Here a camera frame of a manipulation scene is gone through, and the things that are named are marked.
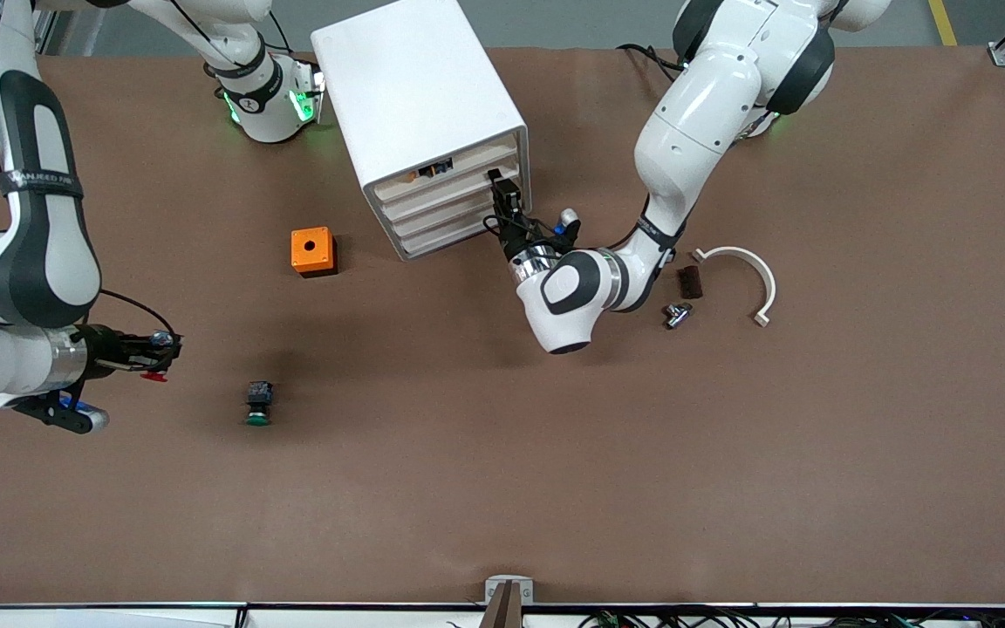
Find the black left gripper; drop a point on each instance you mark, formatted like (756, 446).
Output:
(514, 235)

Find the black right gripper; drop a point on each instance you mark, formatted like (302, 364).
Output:
(107, 347)

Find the red push button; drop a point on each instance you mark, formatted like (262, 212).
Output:
(152, 376)

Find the white plastic drawer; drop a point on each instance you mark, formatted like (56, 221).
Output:
(459, 207)
(459, 187)
(459, 227)
(468, 163)

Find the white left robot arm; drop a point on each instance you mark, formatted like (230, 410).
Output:
(703, 105)

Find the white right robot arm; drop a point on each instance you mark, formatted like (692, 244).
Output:
(40, 262)

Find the orange blue button part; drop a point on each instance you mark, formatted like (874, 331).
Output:
(433, 167)

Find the green push button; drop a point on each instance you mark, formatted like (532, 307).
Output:
(259, 403)

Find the white drawer cabinet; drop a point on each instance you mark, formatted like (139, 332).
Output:
(415, 87)

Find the orange box with hole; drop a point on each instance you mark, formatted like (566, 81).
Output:
(311, 251)

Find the brown terminal block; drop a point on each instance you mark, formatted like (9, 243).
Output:
(690, 282)

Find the silver metal key switch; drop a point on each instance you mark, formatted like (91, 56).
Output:
(677, 315)

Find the white table edge rail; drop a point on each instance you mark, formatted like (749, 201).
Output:
(206, 615)

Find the white curved plastic bracket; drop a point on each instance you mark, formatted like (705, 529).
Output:
(764, 275)

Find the grey metal table bracket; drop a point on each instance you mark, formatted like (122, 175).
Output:
(509, 591)

